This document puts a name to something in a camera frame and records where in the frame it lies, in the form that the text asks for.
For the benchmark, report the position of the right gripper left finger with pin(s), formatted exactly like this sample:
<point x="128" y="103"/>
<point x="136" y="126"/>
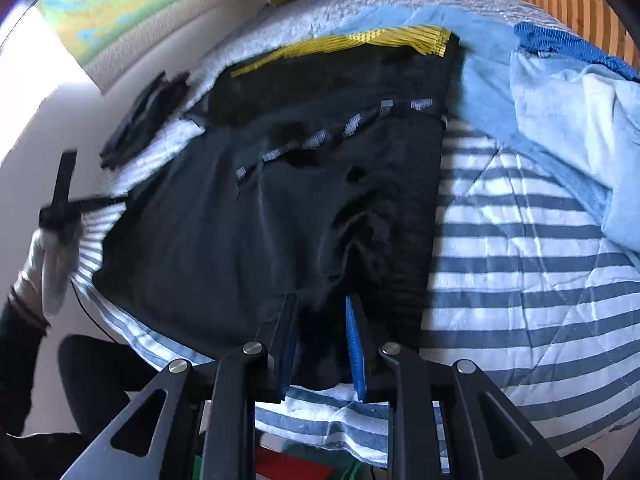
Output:
<point x="277" y="360"/>

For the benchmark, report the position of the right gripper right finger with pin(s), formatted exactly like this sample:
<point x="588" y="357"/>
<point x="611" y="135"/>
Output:
<point x="360" y="348"/>

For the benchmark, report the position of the black shorts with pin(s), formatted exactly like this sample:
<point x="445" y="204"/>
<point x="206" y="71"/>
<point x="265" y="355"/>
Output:
<point x="316" y="175"/>

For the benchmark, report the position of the left forearm dark sleeve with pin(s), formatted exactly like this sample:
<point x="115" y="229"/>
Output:
<point x="21" y="334"/>

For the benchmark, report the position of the left gloved hand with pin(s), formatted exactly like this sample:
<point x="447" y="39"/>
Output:
<point x="40" y="286"/>

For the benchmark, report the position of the red green item on floor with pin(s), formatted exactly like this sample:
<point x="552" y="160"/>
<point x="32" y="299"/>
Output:
<point x="303" y="462"/>

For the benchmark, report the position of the folded dark clothes stack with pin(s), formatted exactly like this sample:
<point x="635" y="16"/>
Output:
<point x="151" y="108"/>

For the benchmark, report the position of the light blue towel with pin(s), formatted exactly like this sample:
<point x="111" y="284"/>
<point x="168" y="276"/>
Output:
<point x="480" y="93"/>

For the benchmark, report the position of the light blue garment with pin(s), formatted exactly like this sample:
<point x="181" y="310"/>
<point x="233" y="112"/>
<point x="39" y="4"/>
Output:
<point x="588" y="117"/>

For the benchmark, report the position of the dark blue cloth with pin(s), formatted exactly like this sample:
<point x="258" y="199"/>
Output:
<point x="537" y="39"/>

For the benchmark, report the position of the colourful wall map poster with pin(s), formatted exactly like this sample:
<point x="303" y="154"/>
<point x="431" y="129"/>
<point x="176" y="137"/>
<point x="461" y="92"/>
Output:
<point x="135" y="0"/>

